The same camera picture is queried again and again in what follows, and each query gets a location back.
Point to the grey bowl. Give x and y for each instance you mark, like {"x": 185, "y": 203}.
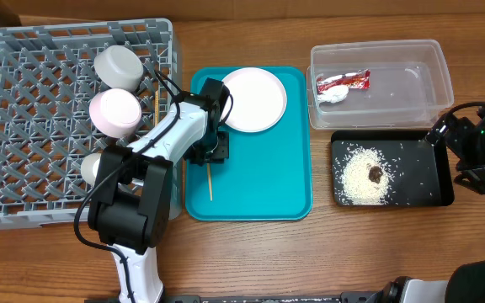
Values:
{"x": 119, "y": 67}

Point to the large white plate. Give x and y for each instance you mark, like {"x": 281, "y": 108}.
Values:
{"x": 258, "y": 100}

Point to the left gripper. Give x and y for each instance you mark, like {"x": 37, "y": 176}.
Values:
{"x": 222, "y": 154}

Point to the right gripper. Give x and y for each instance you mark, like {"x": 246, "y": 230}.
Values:
{"x": 445, "y": 130}

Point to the white cup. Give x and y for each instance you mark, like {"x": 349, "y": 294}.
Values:
{"x": 90, "y": 167}

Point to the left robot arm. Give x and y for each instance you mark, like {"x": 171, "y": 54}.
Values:
{"x": 130, "y": 201}

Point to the white rice pile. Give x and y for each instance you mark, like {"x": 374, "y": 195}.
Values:
{"x": 351, "y": 164}

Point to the grey dishwasher rack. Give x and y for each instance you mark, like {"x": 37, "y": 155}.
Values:
{"x": 47, "y": 79}

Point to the pink small bowl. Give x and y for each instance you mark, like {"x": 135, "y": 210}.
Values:
{"x": 115, "y": 112}

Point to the clear plastic bin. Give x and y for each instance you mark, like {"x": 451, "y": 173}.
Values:
{"x": 407, "y": 84}

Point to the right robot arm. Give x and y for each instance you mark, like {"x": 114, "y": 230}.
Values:
{"x": 462, "y": 129}

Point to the brown food scrap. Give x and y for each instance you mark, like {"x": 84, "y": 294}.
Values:
{"x": 375, "y": 174}

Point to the black tray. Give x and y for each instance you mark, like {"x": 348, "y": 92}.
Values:
{"x": 422, "y": 171}

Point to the red snack wrapper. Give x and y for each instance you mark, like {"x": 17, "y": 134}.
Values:
{"x": 352, "y": 80}

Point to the white tissue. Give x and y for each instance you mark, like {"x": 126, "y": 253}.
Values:
{"x": 333, "y": 94}

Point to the wooden chopstick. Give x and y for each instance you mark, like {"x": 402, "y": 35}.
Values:
{"x": 209, "y": 179}
{"x": 156, "y": 108}

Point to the teal plastic tray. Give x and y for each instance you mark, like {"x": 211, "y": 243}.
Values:
{"x": 268, "y": 175}

